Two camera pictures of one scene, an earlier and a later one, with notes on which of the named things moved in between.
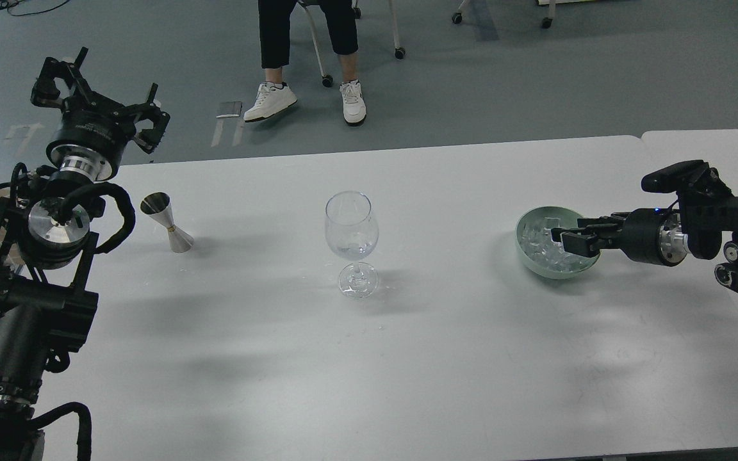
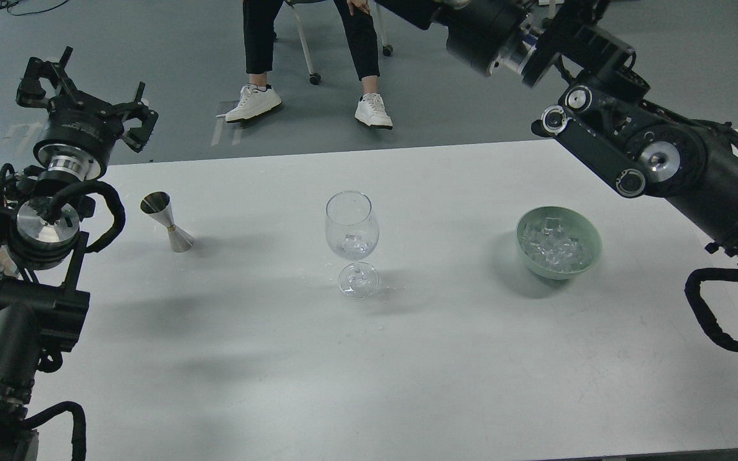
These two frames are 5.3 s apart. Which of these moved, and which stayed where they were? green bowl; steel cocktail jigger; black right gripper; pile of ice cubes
Moved: black right gripper
Stayed: steel cocktail jigger; pile of ice cubes; green bowl
